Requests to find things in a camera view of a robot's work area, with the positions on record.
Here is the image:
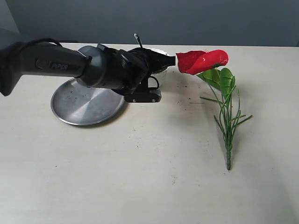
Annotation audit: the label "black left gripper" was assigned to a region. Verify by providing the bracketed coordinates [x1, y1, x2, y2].
[119, 48, 176, 75]

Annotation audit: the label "stainless steel spork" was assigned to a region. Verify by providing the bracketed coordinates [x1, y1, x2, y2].
[134, 33, 143, 48]

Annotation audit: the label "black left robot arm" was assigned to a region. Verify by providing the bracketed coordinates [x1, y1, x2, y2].
[0, 38, 176, 96]

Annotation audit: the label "white plastic flower pot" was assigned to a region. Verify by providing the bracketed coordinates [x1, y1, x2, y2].
[148, 48, 170, 88]

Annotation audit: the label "red artificial anthurium flower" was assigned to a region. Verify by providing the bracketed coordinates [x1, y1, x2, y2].
[176, 49, 253, 170]

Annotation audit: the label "round stainless steel plate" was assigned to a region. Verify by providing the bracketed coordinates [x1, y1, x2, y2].
[50, 78, 125, 126]

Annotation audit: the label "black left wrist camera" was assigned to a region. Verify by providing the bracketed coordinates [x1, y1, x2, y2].
[124, 76, 162, 103]

